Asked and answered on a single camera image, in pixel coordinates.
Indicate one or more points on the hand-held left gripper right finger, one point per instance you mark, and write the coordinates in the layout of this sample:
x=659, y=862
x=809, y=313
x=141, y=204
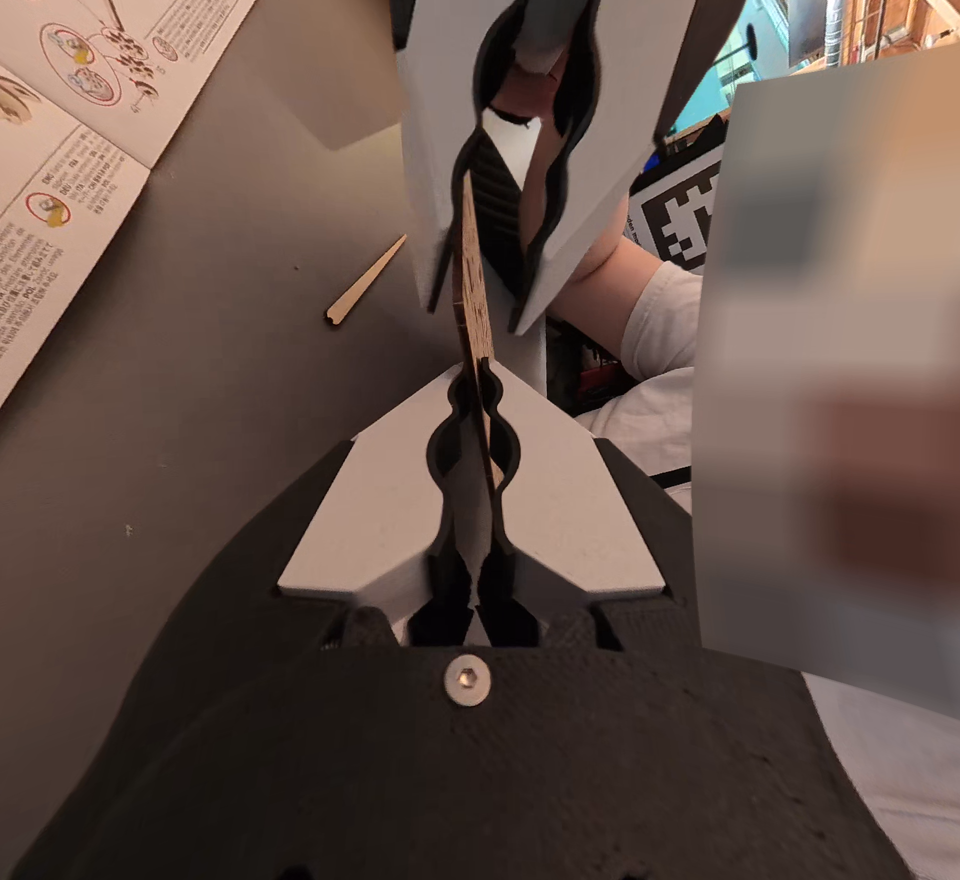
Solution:
x=577, y=513

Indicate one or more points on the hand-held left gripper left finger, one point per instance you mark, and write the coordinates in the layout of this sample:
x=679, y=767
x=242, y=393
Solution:
x=375, y=513

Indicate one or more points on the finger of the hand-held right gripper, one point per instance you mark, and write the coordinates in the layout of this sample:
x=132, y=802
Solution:
x=637, y=70
x=442, y=70

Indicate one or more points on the brown wooden model part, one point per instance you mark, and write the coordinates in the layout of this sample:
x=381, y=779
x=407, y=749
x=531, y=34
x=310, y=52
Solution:
x=474, y=295

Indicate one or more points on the person's right forearm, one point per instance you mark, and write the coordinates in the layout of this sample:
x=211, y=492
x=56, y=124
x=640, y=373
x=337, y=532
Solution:
x=592, y=280

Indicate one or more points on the pointed pale wooden model part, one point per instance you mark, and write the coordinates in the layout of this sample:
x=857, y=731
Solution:
x=364, y=284

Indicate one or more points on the person's right hand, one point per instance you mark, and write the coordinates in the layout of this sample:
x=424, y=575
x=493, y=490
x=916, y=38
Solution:
x=532, y=93

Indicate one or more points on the black framed tag sign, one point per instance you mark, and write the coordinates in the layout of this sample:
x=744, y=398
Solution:
x=675, y=220

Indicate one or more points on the person in white shirt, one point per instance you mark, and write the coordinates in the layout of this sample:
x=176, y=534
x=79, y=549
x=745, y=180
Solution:
x=660, y=318

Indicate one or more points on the printed instruction booklet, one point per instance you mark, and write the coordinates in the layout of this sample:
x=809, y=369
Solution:
x=90, y=145

